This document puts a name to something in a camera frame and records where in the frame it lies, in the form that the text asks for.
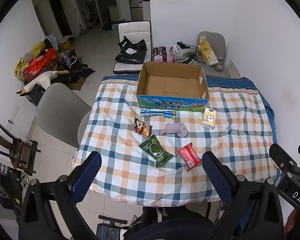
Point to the yellow tissue pack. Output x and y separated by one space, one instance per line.
209 118

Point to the purple socks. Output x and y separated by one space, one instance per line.
175 129

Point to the white cabinet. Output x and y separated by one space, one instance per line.
140 10

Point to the green snack packet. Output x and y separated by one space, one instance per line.
155 150

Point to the white padded chair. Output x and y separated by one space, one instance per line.
135 28

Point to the black plastic bag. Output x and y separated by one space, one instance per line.
131 53

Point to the pink suitcase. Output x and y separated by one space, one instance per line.
161 55

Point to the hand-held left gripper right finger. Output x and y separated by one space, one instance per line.
215 177

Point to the brown panda snack packet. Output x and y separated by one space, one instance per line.
143 128

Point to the small brown cardboard box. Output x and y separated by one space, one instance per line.
77 83

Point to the yellow cardboard box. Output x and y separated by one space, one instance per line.
65 46

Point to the long blue packet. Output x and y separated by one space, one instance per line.
157 113

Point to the checked blanket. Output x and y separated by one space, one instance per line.
130 175

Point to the white board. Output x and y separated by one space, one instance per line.
233 68

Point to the person's dark clothing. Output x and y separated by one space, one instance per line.
170 227

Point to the red snack packet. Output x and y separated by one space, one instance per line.
189 156

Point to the tape roll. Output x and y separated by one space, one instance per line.
218 67

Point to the dark wooden folding chair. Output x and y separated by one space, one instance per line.
13 147

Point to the red plastic bag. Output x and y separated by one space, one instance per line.
38 65

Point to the yellow printed box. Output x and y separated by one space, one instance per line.
207 52

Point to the grey shell chair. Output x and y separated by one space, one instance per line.
60 112

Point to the light blue cloth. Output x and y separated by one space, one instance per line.
52 41

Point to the clear plastic bag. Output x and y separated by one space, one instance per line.
68 58

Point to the white goose plush toy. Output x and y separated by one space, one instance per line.
43 80

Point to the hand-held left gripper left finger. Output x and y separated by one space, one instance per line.
87 175

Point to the grey cushioned chair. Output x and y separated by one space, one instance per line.
218 42

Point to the yellow cloth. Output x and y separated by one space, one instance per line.
37 47

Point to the patterned tote bag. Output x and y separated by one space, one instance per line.
183 53

